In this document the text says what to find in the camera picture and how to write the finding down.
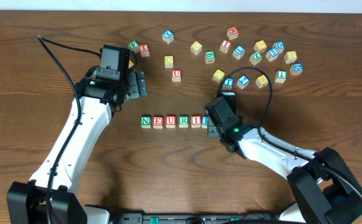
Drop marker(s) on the green 7 block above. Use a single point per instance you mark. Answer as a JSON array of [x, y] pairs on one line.
[[281, 76]]

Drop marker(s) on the yellow O block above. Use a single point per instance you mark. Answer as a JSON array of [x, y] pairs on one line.
[[169, 61]]

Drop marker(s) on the blue 5 block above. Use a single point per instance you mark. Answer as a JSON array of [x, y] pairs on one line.
[[272, 54]]

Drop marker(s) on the green R block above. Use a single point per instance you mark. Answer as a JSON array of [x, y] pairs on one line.
[[183, 121]]

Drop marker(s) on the blue T block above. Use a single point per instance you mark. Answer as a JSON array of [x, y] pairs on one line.
[[228, 84]]

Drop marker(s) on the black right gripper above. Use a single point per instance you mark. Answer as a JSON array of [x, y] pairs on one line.
[[212, 130]]

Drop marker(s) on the red E block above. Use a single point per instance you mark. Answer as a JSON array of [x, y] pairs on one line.
[[157, 122]]

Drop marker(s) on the yellow monkey picture block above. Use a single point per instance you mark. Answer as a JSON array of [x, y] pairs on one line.
[[260, 46]]

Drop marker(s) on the yellow block far left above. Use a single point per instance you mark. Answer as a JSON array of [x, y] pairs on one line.
[[131, 63]]

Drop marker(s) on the red i block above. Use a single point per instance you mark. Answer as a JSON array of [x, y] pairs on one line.
[[196, 121], [225, 46]]

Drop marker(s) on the yellow pen picture block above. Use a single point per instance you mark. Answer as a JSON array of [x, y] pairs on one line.
[[262, 81]]

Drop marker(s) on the blue P block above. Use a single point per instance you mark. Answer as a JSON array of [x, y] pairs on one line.
[[204, 121]]

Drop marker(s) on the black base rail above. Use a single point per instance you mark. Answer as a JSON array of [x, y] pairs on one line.
[[184, 218]]

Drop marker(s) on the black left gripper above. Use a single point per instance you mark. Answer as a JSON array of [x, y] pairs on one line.
[[137, 84]]

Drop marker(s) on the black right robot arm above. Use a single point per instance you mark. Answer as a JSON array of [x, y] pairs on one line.
[[324, 187]]

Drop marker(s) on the red U block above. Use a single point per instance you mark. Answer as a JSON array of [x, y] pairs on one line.
[[176, 75], [170, 121]]

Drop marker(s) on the blue D block front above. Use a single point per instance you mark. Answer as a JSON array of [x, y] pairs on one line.
[[296, 69]]

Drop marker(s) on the red Y block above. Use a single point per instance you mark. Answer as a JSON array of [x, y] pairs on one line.
[[144, 50]]

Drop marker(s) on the green Z block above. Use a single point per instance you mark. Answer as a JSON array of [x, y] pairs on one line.
[[255, 58]]

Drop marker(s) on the green N block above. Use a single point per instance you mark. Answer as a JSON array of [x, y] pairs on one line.
[[146, 122]]

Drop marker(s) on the green F block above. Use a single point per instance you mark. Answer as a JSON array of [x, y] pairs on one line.
[[134, 46]]

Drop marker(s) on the blue L block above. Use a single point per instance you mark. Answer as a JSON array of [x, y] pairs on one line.
[[238, 52]]

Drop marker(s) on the blue X block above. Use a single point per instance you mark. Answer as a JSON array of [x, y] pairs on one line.
[[168, 36]]

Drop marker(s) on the yellow block rear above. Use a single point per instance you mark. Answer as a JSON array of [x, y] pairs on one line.
[[196, 47]]

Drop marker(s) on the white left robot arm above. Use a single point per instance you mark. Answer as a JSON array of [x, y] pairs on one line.
[[50, 195]]

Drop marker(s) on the blue 2 block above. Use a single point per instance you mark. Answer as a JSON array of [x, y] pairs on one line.
[[243, 81]]

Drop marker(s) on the blue D block rear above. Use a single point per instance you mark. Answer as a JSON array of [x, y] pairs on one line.
[[279, 46]]

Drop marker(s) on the blue d block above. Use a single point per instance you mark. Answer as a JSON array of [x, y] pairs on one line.
[[279, 46], [296, 69]]

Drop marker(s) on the yellow block right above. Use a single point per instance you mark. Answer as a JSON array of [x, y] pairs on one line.
[[290, 57]]

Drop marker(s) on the yellow block centre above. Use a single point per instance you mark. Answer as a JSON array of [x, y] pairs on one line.
[[218, 75]]

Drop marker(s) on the green B block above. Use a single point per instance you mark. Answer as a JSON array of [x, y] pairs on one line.
[[210, 56]]

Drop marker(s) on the red H block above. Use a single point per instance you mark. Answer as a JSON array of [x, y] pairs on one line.
[[232, 33]]

